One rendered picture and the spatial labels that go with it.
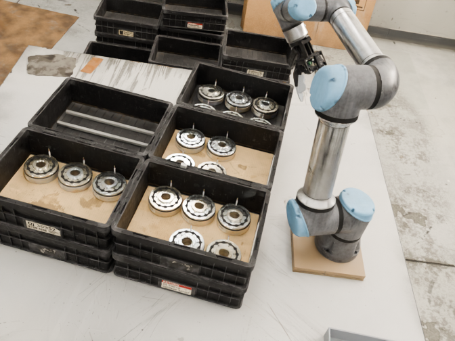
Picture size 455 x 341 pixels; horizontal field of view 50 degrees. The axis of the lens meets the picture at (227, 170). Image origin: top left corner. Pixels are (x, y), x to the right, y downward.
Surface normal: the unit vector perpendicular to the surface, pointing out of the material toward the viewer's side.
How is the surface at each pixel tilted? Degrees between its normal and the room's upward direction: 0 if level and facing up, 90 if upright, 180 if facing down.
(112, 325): 0
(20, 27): 0
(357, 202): 8
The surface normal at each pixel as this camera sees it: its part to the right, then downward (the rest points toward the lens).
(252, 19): 0.00, 0.45
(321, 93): -0.94, -0.06
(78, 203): 0.14, -0.71
